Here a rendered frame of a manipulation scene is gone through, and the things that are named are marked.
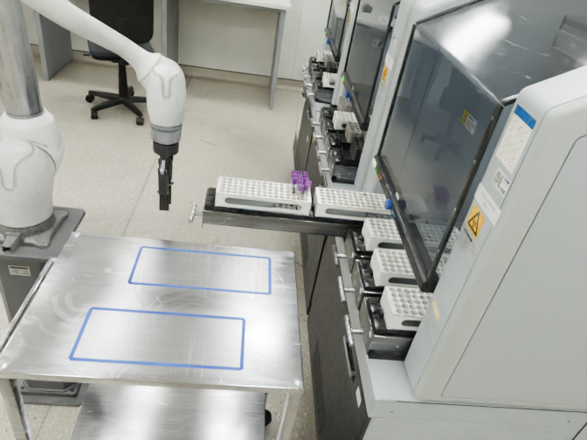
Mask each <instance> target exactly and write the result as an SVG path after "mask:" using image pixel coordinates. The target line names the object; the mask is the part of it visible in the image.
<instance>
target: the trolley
mask: <svg viewBox="0 0 587 440"><path fill-rule="evenodd" d="M53 263H54V264H53ZM52 264H53V265H52ZM51 266H52V268H51ZM50 268H51V270H50ZM49 270H50V271H49ZM47 272H48V274H47ZM46 274H47V276H46ZM45 276H46V277H45ZM44 278H45V280H44ZM43 280H44V282H43ZM42 282H43V283H42ZM41 283H42V285H41ZM40 285H41V286H40ZM39 287H40V288H39ZM38 288H39V289H38ZM37 291H38V292H37ZM36 292H37V294H36ZM35 294H36V295H35ZM34 295H35V297H34ZM33 297H34V299H33ZM32 299H33V300H32ZM30 303H31V304H30ZM28 305H30V306H29V307H28ZM27 307H28V309H27ZM26 309H27V311H26ZM25 311H26V313H24V312H25ZM23 315H24V317H23ZM22 317H23V318H22ZM21 318H22V319H21ZM20 320H21V321H20ZM19 321H20V323H19ZM18 323H19V325H18V326H17V324H18ZM16 327H17V329H16ZM15 329H16V330H15ZM14 330H15V332H14ZM13 332H14V333H13ZM12 334H13V335H12ZM11 335H12V336H11ZM10 337H11V338H10ZM8 340H10V341H9V342H8ZM7 342H8V344H7ZM6 344H7V346H6ZM5 346H6V348H4V347H5ZM3 349H4V350H3ZM17 379H21V380H38V381H54V382H85V383H89V385H88V388H87V391H86V394H85V397H84V400H83V403H82V404H81V407H80V410H79V413H78V416H77V419H76V422H75V424H74V426H73V431H72V434H71V435H70V438H69V440H265V426H267V425H268V424H269V423H270V422H271V421H272V414H271V412H270V411H269V410H267V409H266V398H267V393H280V394H287V398H286V401H285V405H284V409H283V413H282V417H281V421H280V427H279V432H278V435H277V439H276V440H289V439H290V436H291V432H292V428H293V425H294V418H295V416H296V412H297V408H298V405H299V401H300V395H302V394H303V391H304V382H303V370H302V357H301V344H300V321H299V308H298V296H297V284H296V271H295V259H294V251H277V250H268V249H258V248H248V247H238V246H229V245H218V244H200V243H190V242H180V241H170V240H161V239H151V238H141V237H123V236H113V235H103V234H93V233H84V232H74V231H73V232H72V233H71V235H70V236H69V238H68V239H67V241H66V243H65V245H64V247H63V248H62V250H61V252H60V254H59V255H58V257H57V258H56V257H49V259H48V261H47V262H46V264H45V267H44V268H43V270H42V271H41V272H40V274H39V276H38V278H37V280H36V281H35V283H34V285H33V286H32V288H31V289H30V291H29V293H28V294H27V296H26V298H25V300H24V302H23V304H22V305H21V306H20V308H19V309H18V311H17V313H16V315H15V317H14V318H13V320H12V322H11V323H10V325H9V326H8V328H7V330H6V332H5V333H4V335H3V337H2V339H1V340H0V392H1V395H2V398H3V403H4V406H5V408H6V411H7V414H8V417H9V419H10V424H11V428H12V430H13V433H14V436H15V438H16V440H34V438H33V435H32V432H31V426H30V423H29V419H28V416H27V413H26V410H25V406H24V401H23V398H22V395H21V392H20V388H19V385H18V382H17Z"/></svg>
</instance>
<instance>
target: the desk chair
mask: <svg viewBox="0 0 587 440"><path fill-rule="evenodd" d="M88 2H89V13H90V16H92V17H94V18H96V19H97V20H99V21H101V22H102V23H103V24H105V25H107V26H108V27H110V28H112V29H113V30H115V31H117V32H119V33H120V34H121V35H123V36H124V37H126V38H128V39H129V40H131V41H132V42H134V43H135V44H137V45H139V46H140V47H141V48H142V49H143V50H145V51H147V52H150V53H155V51H154V50H153V48H152V46H151V44H150V42H149V41H150V40H151V39H152V37H153V34H154V0H88ZM87 43H88V48H89V52H90V54H85V53H84V54H83V56H92V58H94V59H97V60H103V61H112V62H113V63H118V67H119V72H118V78H119V84H118V89H119V94H117V93H106V92H101V91H94V90H89V91H88V95H87V96H86V101H87V102H88V103H91V102H93V101H94V99H95V98H94V96H97V97H101V98H104V99H109V100H108V101H105V102H103V103H100V104H99V105H96V106H93V107H91V119H93V118H95V119H98V112H97V111H100V110H102V109H106V108H109V107H114V106H117V105H120V104H123V105H124V106H125V107H127V108H128V109H129V110H131V111H132V112H133V113H135V114H136V115H137V116H139V117H136V125H143V124H144V118H142V116H143V115H142V112H141V110H140V109H139V108H138V107H137V106H136V105H135V104H134V103H147V97H143V96H134V95H135V92H134V88H133V86H129V87H128V83H127V73H126V65H129V63H128V62H127V61H126V60H125V59H124V58H122V57H120V56H119V55H117V54H115V53H114V52H111V51H109V50H108V49H106V48H104V47H102V46H100V45H97V44H95V43H93V42H91V41H89V40H87Z"/></svg>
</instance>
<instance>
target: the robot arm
mask: <svg viewBox="0 0 587 440"><path fill-rule="evenodd" d="M22 2H23V3H25V4H26V5H28V6H30V7H31V8H33V9H34V10H35V11H37V12H38V13H40V14H42V15H43V16H45V17H47V18H48V19H50V20H52V21H53V22H54V23H56V24H58V25H60V26H62V27H63V28H65V29H67V30H69V31H71V32H73V33H75V34H77V35H79V36H81V37H83V38H85V39H87V40H89V41H91V42H93V43H95V44H97V45H100V46H102V47H104V48H106V49H108V50H109V51H111V52H114V53H115V54H117V55H119V56H120V57H122V58H124V59H125V60H126V61H127V62H128V63H129V64H130V65H131V66H133V68H134V69H135V72H136V76H137V80H138V81H139V82H140V83H141V84H142V86H143V87H144V88H145V90H146V91H147V107H148V114H149V119H150V122H149V125H150V138H151V139H152V140H153V151H154V152H155V153H156V154H157V155H160V158H158V164H159V168H158V169H157V171H158V190H157V193H158V194H159V210H166V211H169V205H170V204H171V188H172V185H173V184H174V182H172V181H171V180H172V179H173V177H172V170H173V159H174V156H173V155H176V154H177V153H178V152H179V141H180V140H181V137H182V126H183V116H184V112H185V106H186V88H185V78H184V75H183V71H182V69H181V67H180V66H179V65H178V64H177V63H176V62H174V61H173V60H171V59H169V58H165V57H164V56H163V55H161V54H160V53H150V52H147V51H145V50H143V49H142V48H141V47H140V46H139V45H137V44H135V43H134V42H132V41H131V40H129V39H128V38H126V37H124V36H123V35H121V34H120V33H119V32H117V31H115V30H113V29H112V28H110V27H108V26H107V25H105V24H103V23H102V22H101V21H99V20H97V19H96V18H94V17H92V16H90V15H89V14H87V13H85V12H84V11H83V10H81V9H79V8H78V7H76V6H74V5H73V4H71V3H70V2H68V1H67V0H0V91H1V94H2V98H3V104H4V108H5V112H4V113H3V114H2V116H1V117H0V139H1V140H0V244H2V245H3V246H2V250H3V252H4V253H11V252H13V251H14V250H15V249H16V248H17V247H18V246H29V247H36V248H38V249H41V250H43V249H47V248H49V247H50V245H51V240H52V238H53V236H54V235H55V233H56V232H57V230H58V228H59V226H60V225H61V224H62V223H63V221H64V220H66V219H67V218H68V213H67V211H65V210H53V206H52V193H53V184H54V177H55V175H56V174H57V172H58V170H59V167H60V164H61V162H62V159H63V156H64V152H65V140H64V136H63V134H62V133H61V131H60V129H59V127H58V124H57V121H56V119H55V117H54V115H53V114H52V113H51V112H50V111H48V110H47V109H46V108H44V107H43V104H42V100H41V95H40V91H39V86H38V79H37V74H36V70H35V65H34V61H33V57H32V52H31V45H30V40H29V36H28V31H27V27H26V22H25V19H24V11H23V6H22ZM170 184H172V185H170Z"/></svg>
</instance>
